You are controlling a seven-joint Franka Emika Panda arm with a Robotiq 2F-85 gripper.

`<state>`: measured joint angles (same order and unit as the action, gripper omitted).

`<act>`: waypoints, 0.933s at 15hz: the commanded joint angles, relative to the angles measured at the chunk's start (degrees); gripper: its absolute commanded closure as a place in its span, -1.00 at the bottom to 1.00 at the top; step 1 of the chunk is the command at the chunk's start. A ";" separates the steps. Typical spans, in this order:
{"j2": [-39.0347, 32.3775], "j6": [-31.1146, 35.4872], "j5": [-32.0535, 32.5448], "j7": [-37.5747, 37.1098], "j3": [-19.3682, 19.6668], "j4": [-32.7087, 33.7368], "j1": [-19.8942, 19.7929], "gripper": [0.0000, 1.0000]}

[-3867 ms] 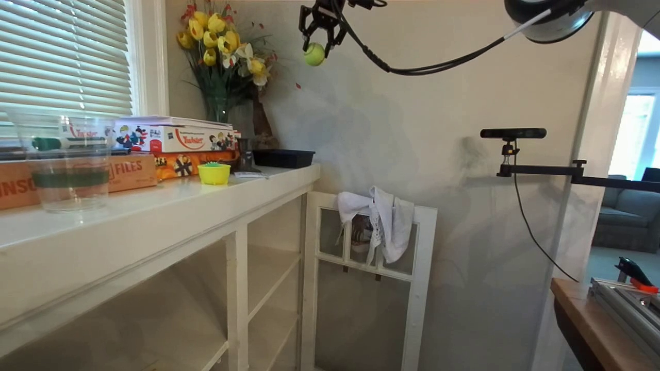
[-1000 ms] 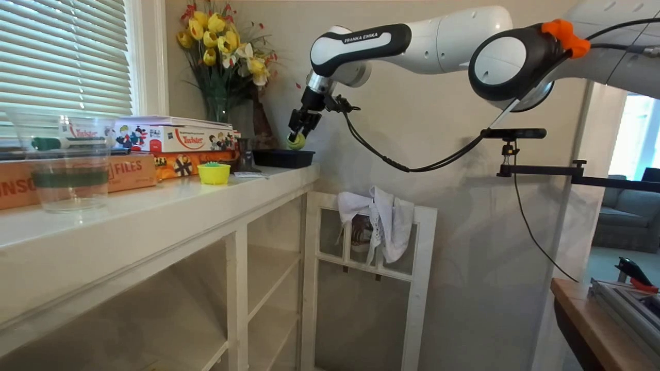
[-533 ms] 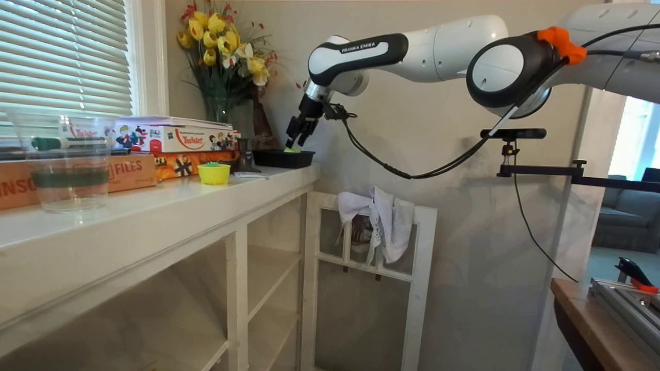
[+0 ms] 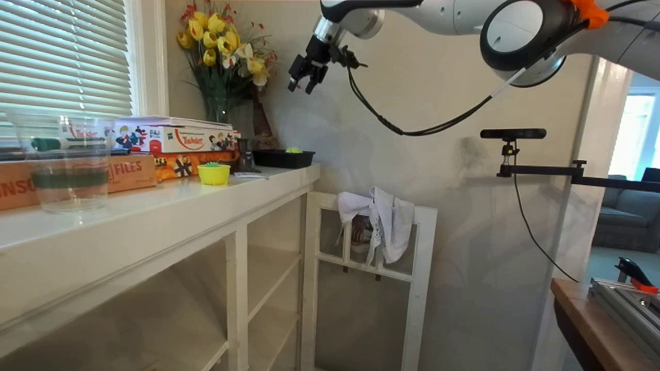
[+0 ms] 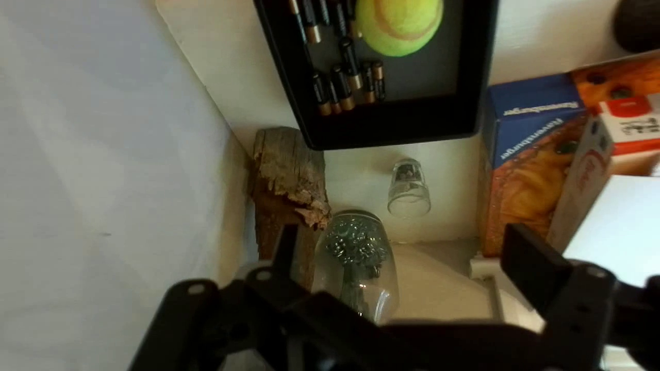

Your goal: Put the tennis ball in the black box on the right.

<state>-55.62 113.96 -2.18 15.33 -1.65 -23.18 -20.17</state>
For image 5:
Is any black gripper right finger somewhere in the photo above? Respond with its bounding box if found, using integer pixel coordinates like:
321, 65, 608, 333
499, 221, 660, 371

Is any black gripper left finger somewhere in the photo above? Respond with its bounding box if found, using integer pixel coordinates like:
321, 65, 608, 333
129, 223, 387, 371

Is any yellow-green tennis ball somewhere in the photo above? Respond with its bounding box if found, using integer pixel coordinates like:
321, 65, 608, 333
356, 0, 445, 59

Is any blue and orange box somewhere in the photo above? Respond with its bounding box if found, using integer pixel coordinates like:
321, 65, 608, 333
479, 72, 589, 258

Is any white printed game box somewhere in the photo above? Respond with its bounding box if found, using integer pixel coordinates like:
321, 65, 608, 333
597, 91, 660, 167

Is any orange printed game box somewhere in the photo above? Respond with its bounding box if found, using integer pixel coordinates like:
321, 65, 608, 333
569, 51, 660, 115

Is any black shallow box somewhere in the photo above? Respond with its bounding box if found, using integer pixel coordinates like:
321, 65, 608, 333
253, 0, 501, 152

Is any small dark-filled glass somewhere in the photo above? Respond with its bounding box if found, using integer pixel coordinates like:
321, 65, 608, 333
385, 157, 434, 219

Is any black copper-top battery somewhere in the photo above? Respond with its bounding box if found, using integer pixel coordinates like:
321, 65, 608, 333
332, 0, 356, 36
302, 0, 325, 47
332, 65, 360, 113
311, 70, 335, 118
339, 39, 366, 93
287, 0, 310, 45
369, 59, 387, 98
358, 63, 378, 105

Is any dark round object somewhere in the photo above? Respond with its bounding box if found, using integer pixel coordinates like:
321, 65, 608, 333
610, 0, 660, 55

